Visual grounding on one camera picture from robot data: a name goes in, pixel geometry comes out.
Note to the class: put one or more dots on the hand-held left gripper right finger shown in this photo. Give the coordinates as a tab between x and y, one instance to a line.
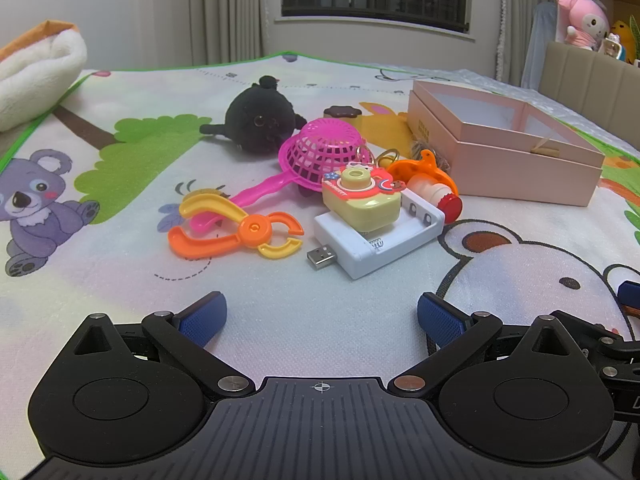
440	317

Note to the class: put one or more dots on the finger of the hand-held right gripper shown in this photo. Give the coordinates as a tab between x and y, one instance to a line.
585	325
629	294

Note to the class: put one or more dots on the white usb charger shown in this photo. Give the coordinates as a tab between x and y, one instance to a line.
350	247

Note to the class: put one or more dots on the light blue cloth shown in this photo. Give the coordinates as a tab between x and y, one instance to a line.
544	45

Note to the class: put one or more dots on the pink toy strainer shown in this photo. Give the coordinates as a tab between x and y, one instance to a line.
320	150

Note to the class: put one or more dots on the orange yellow toy tongs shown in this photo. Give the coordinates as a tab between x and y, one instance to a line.
252	230

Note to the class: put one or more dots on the orange toy bottle red cap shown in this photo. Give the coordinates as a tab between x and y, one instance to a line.
410	170

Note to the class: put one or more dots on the small cake toy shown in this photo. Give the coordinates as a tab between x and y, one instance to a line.
360	205

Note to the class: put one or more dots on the white orange plush blanket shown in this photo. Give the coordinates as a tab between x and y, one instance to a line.
40	70

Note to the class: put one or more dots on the pink cardboard box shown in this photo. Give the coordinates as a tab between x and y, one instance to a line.
525	175

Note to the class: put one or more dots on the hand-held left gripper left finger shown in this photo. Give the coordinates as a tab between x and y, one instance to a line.
205	317

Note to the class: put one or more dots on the printed animal play mat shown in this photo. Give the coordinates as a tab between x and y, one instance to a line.
125	260

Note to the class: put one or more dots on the small pastel toy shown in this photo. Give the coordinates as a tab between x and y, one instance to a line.
612	47

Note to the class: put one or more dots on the pink plush doll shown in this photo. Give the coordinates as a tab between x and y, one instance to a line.
582	15

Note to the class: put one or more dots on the black plush toy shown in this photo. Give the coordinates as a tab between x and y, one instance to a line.
255	115

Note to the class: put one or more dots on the yellow plush toy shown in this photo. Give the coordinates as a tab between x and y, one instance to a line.
625	30

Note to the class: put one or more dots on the beige padded headboard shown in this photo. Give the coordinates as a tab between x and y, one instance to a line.
590	90

